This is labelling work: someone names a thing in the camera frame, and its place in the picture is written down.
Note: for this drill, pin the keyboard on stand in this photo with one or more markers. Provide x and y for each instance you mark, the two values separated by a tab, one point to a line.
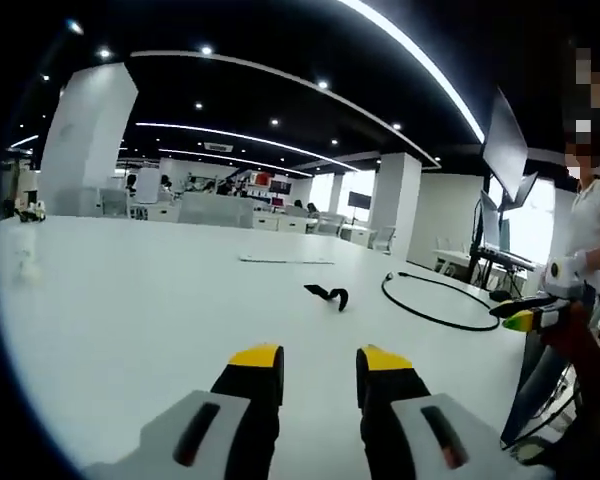
507	257

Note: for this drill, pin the dark background screen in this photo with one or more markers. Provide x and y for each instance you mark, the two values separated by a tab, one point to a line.
359	199

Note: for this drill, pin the person's right hand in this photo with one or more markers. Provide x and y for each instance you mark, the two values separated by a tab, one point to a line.
580	262

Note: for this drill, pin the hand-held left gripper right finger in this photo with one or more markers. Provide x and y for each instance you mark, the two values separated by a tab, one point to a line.
405	415

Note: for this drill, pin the white desk partition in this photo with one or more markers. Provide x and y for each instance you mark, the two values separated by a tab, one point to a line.
215	210

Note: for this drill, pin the dark red cloth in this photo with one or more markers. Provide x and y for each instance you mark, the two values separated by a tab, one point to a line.
587	340

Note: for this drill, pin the large dark monitor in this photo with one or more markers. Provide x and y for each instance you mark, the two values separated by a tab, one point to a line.
505	145

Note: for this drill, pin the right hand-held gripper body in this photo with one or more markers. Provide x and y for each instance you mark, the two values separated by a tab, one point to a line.
562	275

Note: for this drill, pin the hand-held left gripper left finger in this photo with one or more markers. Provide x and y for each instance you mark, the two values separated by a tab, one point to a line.
230	415

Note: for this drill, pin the white desk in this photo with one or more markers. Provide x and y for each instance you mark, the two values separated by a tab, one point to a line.
145	310

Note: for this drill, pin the white office chair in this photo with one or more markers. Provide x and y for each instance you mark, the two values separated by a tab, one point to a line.
384	239

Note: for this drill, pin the small black and white toy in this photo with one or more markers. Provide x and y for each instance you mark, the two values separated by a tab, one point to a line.
34	211

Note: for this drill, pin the angled dark monitor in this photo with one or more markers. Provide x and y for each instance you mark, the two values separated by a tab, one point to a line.
492	220

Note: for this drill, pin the person's white shirt torso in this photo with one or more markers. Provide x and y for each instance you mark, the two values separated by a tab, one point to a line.
592	215

